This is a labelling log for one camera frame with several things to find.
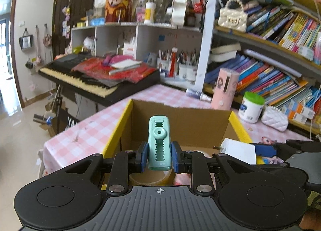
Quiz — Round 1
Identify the thick beige book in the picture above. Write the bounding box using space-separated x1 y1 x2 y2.
211 43 242 64

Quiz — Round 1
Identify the pale rolled poster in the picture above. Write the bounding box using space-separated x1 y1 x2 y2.
244 49 302 77

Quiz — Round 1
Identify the pile of small orange boxes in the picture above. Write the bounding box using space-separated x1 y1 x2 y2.
282 100 315 125

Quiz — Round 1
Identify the grey tote bag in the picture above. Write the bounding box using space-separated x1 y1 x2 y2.
19 28 34 50

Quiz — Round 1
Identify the cream quilted handbag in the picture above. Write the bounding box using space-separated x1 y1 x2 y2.
218 0 248 33

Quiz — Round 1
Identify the black keyboard stand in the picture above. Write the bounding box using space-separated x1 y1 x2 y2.
53 84 67 134

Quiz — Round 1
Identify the white plastic bag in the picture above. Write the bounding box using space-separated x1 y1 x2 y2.
83 36 96 51

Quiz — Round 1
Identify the pink cylinder appliance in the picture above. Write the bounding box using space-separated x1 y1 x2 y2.
211 68 240 111

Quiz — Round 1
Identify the fortune god figure box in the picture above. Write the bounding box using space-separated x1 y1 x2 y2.
105 0 133 23

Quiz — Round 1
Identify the row of colourful books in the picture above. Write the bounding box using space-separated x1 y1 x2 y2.
204 54 309 106

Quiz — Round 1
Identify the mint green correction tape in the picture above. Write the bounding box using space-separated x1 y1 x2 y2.
148 115 173 171

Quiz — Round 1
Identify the red hanging tassel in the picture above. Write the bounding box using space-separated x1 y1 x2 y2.
169 48 178 78

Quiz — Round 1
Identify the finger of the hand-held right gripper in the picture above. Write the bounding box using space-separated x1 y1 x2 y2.
249 140 321 158

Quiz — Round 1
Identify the wooden bookshelf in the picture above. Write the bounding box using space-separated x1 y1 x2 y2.
196 0 321 141

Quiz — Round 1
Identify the white red-striped box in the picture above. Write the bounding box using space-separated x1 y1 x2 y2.
123 41 137 60

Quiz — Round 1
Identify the pink plush paw toy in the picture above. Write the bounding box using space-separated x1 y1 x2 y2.
175 149 210 187

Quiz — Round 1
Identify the white shelf unit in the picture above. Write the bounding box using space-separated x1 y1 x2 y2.
71 22 203 89

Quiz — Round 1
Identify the white bottle yellow label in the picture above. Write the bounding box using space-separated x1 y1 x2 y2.
144 2 156 24

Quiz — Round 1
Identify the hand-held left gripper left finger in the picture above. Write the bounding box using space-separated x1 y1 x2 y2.
41 141 149 195

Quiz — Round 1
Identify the white quilted pouch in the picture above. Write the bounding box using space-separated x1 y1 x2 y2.
261 105 289 132

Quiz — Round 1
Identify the pink hanging bag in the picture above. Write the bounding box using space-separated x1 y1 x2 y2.
43 24 52 47

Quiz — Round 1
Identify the white power adapter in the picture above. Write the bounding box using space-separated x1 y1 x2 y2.
219 138 257 165

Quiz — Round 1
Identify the shelf of thin children's books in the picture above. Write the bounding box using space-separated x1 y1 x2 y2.
247 5 321 61

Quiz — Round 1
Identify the person's right forearm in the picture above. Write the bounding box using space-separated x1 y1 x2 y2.
300 188 321 231

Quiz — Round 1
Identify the white notebook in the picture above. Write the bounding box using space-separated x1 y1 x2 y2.
109 59 143 76

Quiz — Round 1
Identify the black electronic keyboard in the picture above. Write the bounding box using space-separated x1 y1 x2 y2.
38 54 161 107

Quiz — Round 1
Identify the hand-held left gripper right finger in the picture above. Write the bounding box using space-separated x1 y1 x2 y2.
171 141 276 195

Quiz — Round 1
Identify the dark wooden door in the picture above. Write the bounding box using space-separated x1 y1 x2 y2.
53 0 99 58

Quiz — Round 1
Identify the white ribbon roll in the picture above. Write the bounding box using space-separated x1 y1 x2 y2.
171 0 189 27

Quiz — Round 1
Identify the white pen cup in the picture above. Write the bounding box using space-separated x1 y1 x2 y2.
187 64 198 82
177 63 188 80
157 58 173 75

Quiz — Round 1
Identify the yellow cardboard box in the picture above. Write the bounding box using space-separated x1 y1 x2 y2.
102 99 264 187

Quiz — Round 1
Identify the white jar green lid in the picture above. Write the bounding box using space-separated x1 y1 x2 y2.
238 92 265 124

